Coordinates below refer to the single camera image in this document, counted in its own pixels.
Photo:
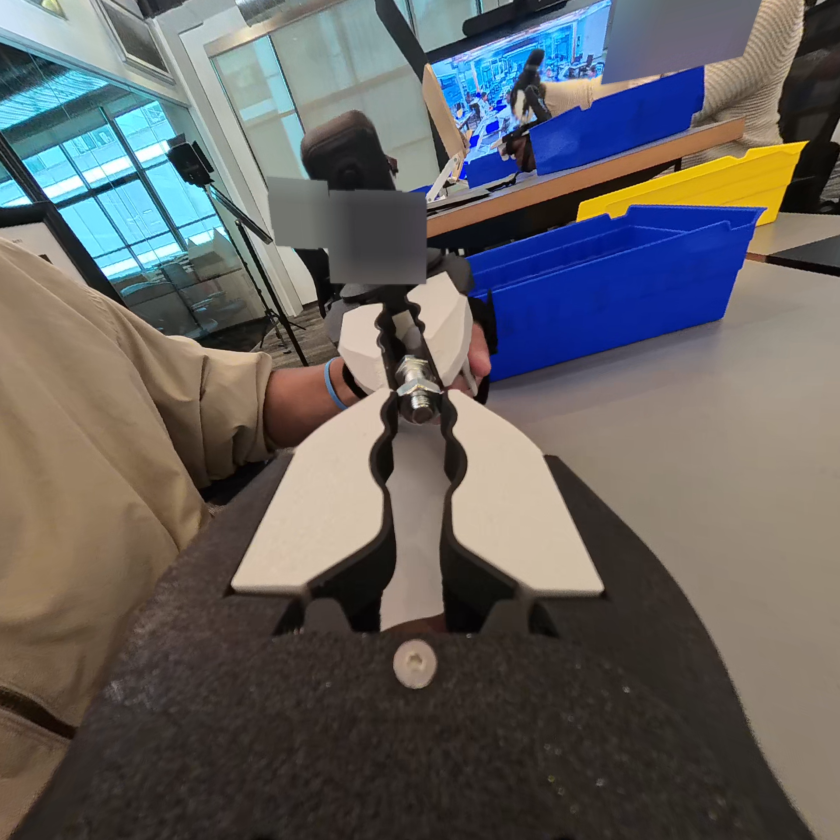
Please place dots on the wooden rear table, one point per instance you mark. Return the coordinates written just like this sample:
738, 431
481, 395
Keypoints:
578, 184

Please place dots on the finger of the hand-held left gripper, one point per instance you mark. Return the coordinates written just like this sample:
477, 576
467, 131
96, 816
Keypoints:
361, 341
446, 328

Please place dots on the steel hex bolt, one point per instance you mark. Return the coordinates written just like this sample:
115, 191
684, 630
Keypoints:
419, 408

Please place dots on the stand with black base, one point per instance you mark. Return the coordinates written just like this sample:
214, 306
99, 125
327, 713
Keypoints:
446, 131

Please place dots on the wall video screen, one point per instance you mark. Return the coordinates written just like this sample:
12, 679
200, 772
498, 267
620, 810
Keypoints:
492, 66

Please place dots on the black flat pad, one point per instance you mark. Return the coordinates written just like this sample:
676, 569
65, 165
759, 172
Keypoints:
807, 256

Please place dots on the blue wristband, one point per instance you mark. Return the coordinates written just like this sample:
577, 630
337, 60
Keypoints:
335, 385

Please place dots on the yellow plastic bin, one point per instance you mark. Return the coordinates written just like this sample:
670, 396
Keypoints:
709, 184

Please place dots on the black tripod stand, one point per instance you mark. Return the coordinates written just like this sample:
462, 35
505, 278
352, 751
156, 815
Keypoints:
197, 164

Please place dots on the person's left forearm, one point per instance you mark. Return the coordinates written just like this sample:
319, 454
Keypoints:
299, 404

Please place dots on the person's left hand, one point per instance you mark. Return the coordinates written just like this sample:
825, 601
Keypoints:
477, 355

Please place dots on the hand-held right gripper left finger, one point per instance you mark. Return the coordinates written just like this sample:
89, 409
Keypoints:
315, 525

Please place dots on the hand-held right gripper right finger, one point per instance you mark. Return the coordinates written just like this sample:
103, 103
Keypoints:
519, 525

